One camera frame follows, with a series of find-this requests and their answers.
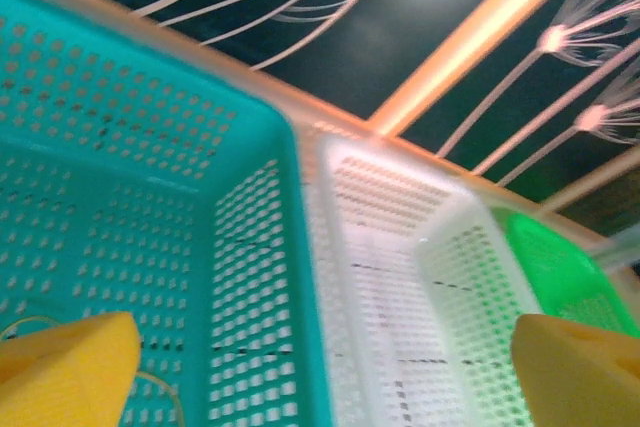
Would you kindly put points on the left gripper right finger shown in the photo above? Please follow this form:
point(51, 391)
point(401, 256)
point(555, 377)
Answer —
point(580, 382)

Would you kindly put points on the green perforated plastic basket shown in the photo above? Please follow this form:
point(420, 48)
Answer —
point(550, 267)

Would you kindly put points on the teal perforated plastic basket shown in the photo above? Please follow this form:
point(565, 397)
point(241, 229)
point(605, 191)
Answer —
point(280, 147)

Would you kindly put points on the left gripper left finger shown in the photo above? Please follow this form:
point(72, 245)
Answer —
point(65, 377)

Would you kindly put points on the white perforated plastic basket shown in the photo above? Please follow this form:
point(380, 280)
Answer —
point(330, 247)

